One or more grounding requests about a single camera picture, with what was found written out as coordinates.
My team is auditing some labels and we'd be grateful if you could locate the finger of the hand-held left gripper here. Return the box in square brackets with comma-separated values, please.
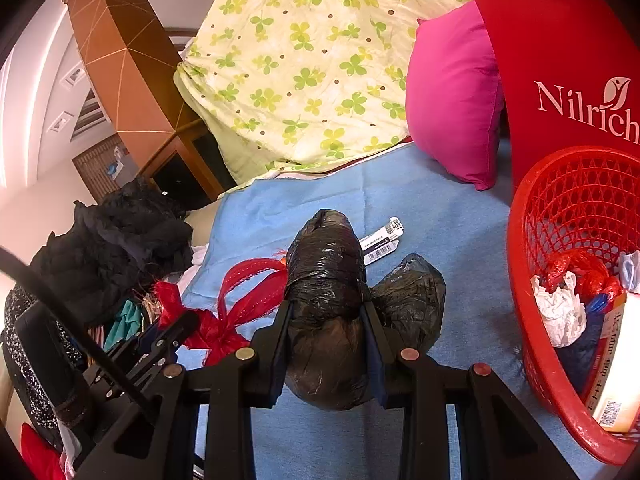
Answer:
[102, 310, 201, 363]
[82, 342, 183, 398]

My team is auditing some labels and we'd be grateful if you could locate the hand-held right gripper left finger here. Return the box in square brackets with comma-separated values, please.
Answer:
[75, 301, 294, 480]

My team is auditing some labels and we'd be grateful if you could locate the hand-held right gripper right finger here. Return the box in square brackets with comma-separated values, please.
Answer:
[361, 301, 581, 480]

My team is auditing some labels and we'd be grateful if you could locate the black plastic bag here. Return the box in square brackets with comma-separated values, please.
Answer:
[370, 253, 447, 367]
[283, 209, 382, 412]

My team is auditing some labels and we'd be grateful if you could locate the blue white medicine box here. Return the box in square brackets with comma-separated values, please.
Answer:
[359, 216, 405, 266]

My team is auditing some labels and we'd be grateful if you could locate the white tissue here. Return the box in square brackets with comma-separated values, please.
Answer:
[530, 271, 587, 348]

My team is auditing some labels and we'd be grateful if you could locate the blue plastic bag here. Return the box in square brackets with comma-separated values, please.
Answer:
[565, 287, 626, 397]

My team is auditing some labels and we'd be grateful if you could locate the red plastic bag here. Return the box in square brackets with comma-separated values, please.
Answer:
[545, 250, 623, 297]

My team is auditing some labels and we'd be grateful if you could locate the orange white medicine box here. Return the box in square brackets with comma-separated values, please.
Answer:
[587, 292, 640, 433]

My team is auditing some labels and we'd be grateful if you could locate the red mesh basket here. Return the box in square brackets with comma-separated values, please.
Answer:
[506, 146, 640, 467]

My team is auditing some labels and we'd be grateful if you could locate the teal cloth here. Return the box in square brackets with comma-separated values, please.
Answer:
[102, 300, 146, 353]

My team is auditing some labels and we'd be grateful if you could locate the black garment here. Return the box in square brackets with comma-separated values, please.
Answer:
[30, 176, 195, 328]

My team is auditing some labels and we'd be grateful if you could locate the red cloth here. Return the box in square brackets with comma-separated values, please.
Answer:
[20, 422, 67, 480]

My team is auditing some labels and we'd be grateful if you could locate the blue blanket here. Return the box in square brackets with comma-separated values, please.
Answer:
[177, 140, 596, 480]

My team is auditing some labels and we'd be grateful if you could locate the wooden lattice door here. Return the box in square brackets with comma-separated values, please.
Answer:
[72, 135, 138, 202]

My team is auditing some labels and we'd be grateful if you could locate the pink pillow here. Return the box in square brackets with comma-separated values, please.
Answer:
[405, 0, 505, 192]

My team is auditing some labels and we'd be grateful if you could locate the pale crumpled paper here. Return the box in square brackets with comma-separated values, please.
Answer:
[617, 250, 640, 293]

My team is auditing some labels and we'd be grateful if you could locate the clover print quilt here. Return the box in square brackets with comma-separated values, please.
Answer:
[174, 0, 473, 186]

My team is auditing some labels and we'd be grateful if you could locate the orange wooden cabinet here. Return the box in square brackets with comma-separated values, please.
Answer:
[62, 0, 201, 136]

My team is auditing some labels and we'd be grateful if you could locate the red paper bag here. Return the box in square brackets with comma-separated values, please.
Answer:
[457, 0, 640, 211]

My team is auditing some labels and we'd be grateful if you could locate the black cable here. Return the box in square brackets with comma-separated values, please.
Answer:
[0, 246, 153, 408]

